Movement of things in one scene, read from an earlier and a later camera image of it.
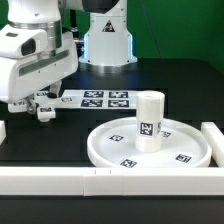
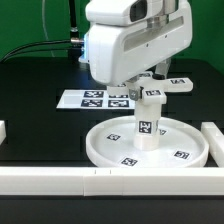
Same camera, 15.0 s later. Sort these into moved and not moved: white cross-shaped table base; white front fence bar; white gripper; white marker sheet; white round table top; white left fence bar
Moved: white cross-shaped table base; white gripper
Not moved: white left fence bar; white front fence bar; white round table top; white marker sheet
